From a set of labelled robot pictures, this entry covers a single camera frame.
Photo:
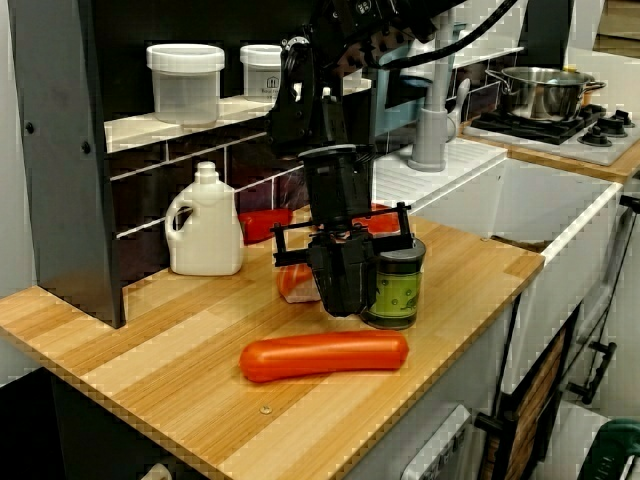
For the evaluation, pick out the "red toy pepper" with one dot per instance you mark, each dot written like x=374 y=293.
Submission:
x=265 y=225

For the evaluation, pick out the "grey faucet lever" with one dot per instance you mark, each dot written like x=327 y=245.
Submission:
x=462 y=97

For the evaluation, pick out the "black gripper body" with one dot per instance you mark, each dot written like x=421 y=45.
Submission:
x=337 y=190

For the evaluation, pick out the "grey hob panel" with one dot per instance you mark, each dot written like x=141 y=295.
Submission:
x=620 y=150

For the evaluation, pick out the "white appliance front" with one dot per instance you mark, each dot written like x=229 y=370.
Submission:
x=440 y=450

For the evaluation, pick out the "blue plastic bin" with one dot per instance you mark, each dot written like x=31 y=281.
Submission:
x=395 y=110

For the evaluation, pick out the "toy salmon sushi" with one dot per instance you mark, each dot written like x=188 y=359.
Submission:
x=295 y=285

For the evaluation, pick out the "black stove knob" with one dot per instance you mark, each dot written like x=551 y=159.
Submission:
x=617 y=123
x=595 y=136

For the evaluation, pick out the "white toy sink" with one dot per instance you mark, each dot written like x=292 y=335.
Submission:
x=475 y=165

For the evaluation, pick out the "green labelled tin can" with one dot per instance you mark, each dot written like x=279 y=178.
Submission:
x=397 y=295

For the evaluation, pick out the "steel cooking pot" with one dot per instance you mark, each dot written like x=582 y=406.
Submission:
x=545 y=97

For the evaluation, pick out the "small clear jar white lid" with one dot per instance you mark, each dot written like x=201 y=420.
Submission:
x=260 y=75

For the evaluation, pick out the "green object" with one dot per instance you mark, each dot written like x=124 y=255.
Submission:
x=620 y=450

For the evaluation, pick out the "black framed oven door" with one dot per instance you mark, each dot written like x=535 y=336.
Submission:
x=535 y=400

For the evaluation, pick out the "grey toy faucet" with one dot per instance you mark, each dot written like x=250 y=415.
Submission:
x=427 y=145

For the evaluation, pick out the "orange toy sausage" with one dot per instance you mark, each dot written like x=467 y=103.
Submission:
x=325 y=355

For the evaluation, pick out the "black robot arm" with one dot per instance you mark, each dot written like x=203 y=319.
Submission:
x=300 y=125

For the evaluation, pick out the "dark grey shelf unit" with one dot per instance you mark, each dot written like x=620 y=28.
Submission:
x=65 y=150

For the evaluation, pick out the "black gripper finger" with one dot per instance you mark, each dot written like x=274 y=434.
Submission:
x=332 y=285
x=361 y=280

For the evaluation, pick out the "red plate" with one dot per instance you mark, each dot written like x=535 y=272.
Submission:
x=385 y=222

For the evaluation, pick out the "black stove grate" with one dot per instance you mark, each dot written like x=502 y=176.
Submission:
x=500 y=125

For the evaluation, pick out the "white detergent bottle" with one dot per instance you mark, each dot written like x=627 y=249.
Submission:
x=205 y=235

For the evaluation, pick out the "large clear jar white lid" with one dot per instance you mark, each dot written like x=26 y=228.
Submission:
x=185 y=85

